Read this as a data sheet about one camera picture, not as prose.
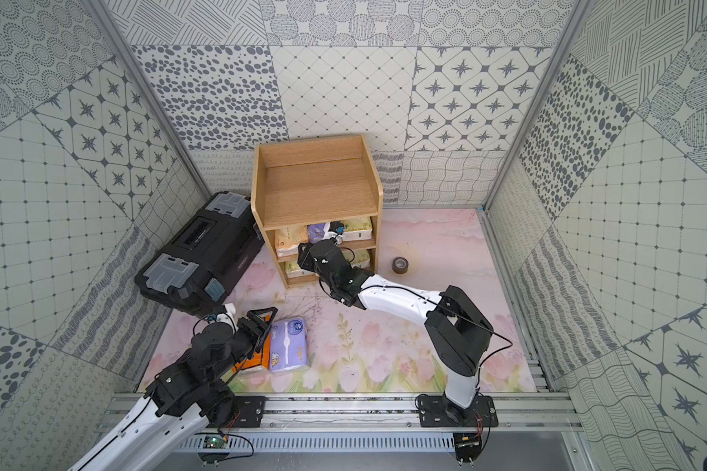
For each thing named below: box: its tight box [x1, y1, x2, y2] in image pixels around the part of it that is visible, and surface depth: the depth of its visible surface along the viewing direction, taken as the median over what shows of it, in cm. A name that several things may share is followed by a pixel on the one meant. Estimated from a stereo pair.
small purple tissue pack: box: [307, 222, 327, 245], surface depth 87 cm
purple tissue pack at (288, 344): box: [270, 317, 309, 373], surface depth 81 cm
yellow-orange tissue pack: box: [274, 224, 309, 259], surface depth 85 cm
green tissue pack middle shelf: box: [341, 215, 373, 242], surface depth 88 cm
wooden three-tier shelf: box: [250, 134, 384, 290], surface depth 85 cm
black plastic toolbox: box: [134, 191, 266, 318], surface depth 87 cm
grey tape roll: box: [391, 256, 410, 275], surface depth 103 cm
